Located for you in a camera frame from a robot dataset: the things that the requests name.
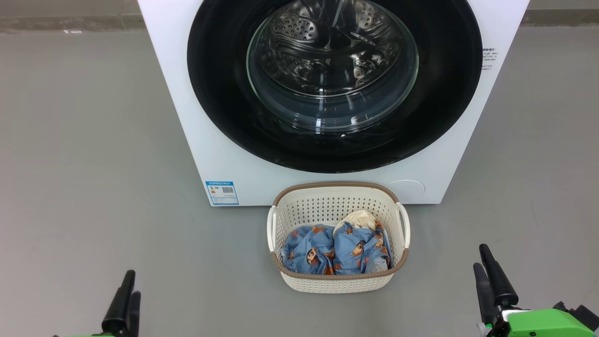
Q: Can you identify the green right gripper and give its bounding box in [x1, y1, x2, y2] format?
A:
[473, 244, 597, 337]

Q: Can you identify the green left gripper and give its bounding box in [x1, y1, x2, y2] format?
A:
[52, 270, 141, 337]

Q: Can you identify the blue garment with cream lining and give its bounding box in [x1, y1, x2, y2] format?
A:
[332, 210, 393, 275]

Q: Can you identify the blue cartoon print garment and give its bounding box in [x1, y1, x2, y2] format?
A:
[280, 225, 336, 275]

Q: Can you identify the washing machine door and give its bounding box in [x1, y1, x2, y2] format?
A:
[187, 0, 483, 174]

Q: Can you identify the white front-load washing machine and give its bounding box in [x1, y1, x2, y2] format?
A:
[137, 0, 531, 207]

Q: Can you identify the steel washer drum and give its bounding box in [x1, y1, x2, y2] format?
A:
[247, 0, 419, 132]

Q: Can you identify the round white filter cover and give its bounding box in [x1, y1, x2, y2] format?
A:
[387, 180, 426, 203]

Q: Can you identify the blue energy label sticker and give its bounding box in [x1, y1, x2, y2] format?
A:
[205, 181, 239, 206]

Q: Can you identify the cream perforated laundry basket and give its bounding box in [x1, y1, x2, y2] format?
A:
[267, 182, 411, 294]

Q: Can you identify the small printed text label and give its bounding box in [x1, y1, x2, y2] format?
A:
[481, 47, 499, 71]

